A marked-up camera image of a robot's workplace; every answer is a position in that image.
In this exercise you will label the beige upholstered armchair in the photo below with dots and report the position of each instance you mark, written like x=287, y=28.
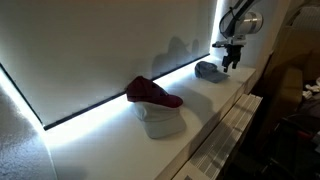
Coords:
x=289, y=88

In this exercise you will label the dark red baseball cap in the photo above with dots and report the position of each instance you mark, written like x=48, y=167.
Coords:
x=146, y=91

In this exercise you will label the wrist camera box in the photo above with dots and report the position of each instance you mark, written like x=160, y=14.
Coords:
x=220, y=44

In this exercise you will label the white baseball cap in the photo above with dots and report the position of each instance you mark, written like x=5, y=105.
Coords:
x=160, y=120

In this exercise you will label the light blue baseball cap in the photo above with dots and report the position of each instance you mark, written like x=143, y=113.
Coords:
x=207, y=70

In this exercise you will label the white crumpled cloth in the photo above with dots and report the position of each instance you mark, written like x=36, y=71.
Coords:
x=311, y=88

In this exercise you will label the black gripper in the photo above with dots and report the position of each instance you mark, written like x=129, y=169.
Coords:
x=233, y=52

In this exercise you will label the white slatted radiator panel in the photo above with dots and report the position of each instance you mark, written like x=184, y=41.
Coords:
x=226, y=133

